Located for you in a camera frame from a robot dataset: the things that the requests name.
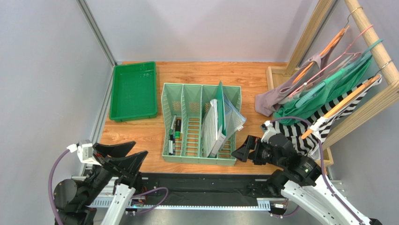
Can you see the clear zip pouch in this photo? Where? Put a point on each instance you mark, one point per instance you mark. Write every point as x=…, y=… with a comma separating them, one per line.
x=233, y=118

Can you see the aluminium frame post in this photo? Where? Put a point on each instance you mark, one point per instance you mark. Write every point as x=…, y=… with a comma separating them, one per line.
x=97, y=32

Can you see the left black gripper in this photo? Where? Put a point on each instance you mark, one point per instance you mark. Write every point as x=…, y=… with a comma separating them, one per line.
x=117, y=161

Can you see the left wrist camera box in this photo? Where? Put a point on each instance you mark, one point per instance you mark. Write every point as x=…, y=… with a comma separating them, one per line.
x=85, y=152

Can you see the mauve tank top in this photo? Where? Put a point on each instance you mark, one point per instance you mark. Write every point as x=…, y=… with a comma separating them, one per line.
x=268, y=102

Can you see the green plastic tray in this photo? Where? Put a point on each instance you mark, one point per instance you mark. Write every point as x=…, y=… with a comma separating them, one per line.
x=134, y=92

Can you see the green tank top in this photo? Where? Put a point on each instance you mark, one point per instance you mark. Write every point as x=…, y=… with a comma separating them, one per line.
x=288, y=110

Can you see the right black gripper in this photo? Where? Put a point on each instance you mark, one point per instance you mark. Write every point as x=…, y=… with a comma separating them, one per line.
x=254, y=150

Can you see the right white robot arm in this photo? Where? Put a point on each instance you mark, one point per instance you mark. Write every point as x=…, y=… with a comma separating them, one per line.
x=301, y=180

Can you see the black marker green cap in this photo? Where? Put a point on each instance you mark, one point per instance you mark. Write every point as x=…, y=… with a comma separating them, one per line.
x=177, y=133

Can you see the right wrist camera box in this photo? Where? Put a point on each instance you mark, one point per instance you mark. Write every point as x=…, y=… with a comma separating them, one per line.
x=269, y=131

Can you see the white pen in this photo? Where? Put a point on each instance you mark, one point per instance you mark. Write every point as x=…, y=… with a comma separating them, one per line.
x=171, y=136

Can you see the black white striped tank top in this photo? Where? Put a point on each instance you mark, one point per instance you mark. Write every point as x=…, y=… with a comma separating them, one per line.
x=309, y=146

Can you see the wooden clothes rack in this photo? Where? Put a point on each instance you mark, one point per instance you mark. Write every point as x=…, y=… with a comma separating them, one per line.
x=378, y=97

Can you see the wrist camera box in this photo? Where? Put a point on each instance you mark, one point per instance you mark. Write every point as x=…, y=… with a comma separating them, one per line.
x=85, y=152
x=269, y=131

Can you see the orange clothes hanger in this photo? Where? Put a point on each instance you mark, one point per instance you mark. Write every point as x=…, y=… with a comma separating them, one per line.
x=347, y=100

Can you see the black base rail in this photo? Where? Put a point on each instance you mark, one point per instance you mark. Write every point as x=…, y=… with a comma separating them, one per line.
x=184, y=191

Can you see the mint green file organizer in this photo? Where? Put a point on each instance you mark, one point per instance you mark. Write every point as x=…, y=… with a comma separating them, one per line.
x=190, y=103

